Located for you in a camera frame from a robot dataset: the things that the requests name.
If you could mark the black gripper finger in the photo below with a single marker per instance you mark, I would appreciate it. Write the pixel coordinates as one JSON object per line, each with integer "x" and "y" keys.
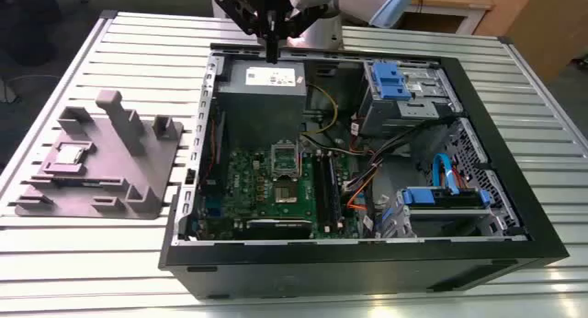
{"x": 306, "y": 20}
{"x": 239, "y": 15}

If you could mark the silver CPU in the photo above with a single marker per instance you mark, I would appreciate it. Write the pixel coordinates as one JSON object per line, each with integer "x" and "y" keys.
{"x": 70, "y": 155}

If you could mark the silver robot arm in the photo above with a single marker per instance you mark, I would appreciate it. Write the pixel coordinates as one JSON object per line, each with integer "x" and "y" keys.
{"x": 319, "y": 29}

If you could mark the CPU socket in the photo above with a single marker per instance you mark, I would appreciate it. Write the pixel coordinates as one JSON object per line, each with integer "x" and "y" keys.
{"x": 287, "y": 193}

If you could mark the red white sticker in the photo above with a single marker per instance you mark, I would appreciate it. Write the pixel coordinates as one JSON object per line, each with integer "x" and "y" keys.
{"x": 299, "y": 80}

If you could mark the white power supply label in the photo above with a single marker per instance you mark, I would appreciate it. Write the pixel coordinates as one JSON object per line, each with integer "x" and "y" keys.
{"x": 269, "y": 76}

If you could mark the grey power supply unit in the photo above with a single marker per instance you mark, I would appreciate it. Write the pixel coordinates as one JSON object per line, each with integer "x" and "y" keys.
{"x": 258, "y": 115}

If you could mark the wooden desk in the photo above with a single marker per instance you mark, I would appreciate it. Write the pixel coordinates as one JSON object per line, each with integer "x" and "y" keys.
{"x": 455, "y": 3}

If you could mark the metal drive cage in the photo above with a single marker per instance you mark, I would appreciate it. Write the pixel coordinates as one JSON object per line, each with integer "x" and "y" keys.
{"x": 414, "y": 111}

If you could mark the black chair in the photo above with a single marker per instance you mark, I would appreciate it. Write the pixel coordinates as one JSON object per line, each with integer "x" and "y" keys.
{"x": 27, "y": 29}

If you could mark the black RAM slot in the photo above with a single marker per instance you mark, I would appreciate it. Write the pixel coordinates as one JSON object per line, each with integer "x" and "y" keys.
{"x": 323, "y": 190}
{"x": 330, "y": 190}
{"x": 318, "y": 190}

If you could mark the brown wooden cabinet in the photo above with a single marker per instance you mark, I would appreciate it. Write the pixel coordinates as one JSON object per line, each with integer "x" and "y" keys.
{"x": 542, "y": 29}

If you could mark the green motherboard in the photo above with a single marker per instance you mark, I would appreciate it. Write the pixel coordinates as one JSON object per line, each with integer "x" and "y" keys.
{"x": 249, "y": 208}

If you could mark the grey parts rack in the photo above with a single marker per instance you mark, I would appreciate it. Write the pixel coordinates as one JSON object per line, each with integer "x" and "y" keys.
{"x": 106, "y": 180}

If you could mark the blue board connector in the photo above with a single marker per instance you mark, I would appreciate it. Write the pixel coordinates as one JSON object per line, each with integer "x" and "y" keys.
{"x": 214, "y": 208}

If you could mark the hard disk in blue carrier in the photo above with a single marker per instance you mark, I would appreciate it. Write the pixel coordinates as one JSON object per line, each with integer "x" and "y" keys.
{"x": 425, "y": 197}

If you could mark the black graphics card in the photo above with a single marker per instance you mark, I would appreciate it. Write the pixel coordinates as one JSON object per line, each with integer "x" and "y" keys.
{"x": 275, "y": 225}

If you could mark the blue drive rails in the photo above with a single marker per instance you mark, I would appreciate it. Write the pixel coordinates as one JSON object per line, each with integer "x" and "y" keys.
{"x": 385, "y": 223}

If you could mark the metal disk bay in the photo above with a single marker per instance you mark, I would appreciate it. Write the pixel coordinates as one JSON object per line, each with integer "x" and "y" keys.
{"x": 449, "y": 213}

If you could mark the black PC case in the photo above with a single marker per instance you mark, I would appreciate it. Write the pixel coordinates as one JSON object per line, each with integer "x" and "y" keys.
{"x": 322, "y": 273}

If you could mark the blue drive bracket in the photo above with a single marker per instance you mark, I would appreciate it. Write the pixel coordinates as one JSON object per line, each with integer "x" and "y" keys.
{"x": 398, "y": 91}
{"x": 386, "y": 73}

